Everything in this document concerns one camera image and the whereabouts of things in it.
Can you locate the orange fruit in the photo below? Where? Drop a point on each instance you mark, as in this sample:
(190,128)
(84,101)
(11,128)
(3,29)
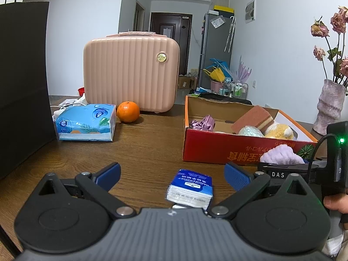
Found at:
(127,111)

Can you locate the blue pocket tissue packet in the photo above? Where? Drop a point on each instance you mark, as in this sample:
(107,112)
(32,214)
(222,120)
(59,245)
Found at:
(190,187)

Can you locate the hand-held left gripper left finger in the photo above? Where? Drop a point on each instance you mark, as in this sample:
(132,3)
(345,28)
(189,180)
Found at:
(108,175)

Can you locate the person's right hand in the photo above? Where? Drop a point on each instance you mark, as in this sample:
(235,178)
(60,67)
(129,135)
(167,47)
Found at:
(338,202)

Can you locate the yellow and white plush toy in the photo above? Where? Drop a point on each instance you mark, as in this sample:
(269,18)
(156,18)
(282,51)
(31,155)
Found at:
(280,132)

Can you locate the grey refrigerator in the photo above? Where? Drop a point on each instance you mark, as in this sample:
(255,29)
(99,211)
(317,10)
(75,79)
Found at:
(214,51)

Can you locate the yellow bag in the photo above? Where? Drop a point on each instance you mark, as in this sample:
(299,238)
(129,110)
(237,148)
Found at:
(216,74)

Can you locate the purple textured vase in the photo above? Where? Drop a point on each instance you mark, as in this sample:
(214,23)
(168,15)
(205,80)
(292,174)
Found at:
(329,108)

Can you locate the black chair back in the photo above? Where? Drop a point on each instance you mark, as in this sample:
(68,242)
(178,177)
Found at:
(225,98)

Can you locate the pink satin scrunchie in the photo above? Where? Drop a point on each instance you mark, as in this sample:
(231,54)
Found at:
(205,122)

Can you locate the white wall panel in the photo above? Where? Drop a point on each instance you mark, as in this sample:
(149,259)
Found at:
(250,10)

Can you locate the red cardboard box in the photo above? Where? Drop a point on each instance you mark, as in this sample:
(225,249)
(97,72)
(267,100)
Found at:
(217,146)

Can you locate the black paper bag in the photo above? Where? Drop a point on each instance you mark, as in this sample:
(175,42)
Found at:
(24,87)

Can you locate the white folded umbrella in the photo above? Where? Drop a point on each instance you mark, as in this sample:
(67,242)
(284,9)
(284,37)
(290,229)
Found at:
(230,34)

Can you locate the purple feather decoration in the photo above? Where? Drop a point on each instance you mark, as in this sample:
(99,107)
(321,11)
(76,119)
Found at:
(242,70)

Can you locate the blue tissue pack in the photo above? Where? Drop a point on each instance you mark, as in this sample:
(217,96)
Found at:
(84,123)

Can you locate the yellow box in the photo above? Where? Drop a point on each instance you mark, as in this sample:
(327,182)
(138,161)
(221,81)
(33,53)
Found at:
(223,9)

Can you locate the wall outlet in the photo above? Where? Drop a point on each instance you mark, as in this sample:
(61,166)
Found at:
(254,84)

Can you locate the cart with bottles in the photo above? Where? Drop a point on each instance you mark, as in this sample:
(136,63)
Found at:
(236,88)

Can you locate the terracotta sponge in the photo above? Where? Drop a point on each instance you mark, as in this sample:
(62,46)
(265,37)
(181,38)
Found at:
(251,117)

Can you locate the dried pink roses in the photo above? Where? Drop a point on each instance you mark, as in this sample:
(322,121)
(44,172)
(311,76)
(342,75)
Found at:
(338,21)

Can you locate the pink bucket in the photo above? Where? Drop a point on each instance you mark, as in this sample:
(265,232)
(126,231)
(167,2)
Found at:
(216,86)

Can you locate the lilac fluffy headband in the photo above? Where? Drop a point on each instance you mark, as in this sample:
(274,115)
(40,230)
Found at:
(281,155)

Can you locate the dark brown door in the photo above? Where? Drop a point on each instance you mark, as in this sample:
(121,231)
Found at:
(182,43)

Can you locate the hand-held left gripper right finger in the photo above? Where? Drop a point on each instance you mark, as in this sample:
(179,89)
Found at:
(236,178)

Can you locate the pink ribbed suitcase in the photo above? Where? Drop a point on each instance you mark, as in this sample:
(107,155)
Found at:
(130,73)

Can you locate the brown floor carton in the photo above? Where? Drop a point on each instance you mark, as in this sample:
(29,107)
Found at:
(185,82)

